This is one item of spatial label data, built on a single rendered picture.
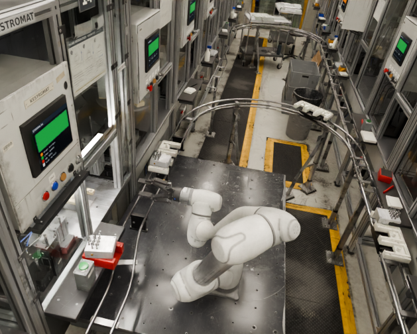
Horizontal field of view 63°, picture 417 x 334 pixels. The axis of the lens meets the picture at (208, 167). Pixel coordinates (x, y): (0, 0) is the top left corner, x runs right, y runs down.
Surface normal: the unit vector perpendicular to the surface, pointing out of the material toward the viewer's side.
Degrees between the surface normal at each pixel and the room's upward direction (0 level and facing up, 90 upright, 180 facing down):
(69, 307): 0
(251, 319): 0
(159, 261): 0
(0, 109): 90
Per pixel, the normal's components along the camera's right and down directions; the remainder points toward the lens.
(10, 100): 0.98, 0.19
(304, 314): 0.10, -0.80
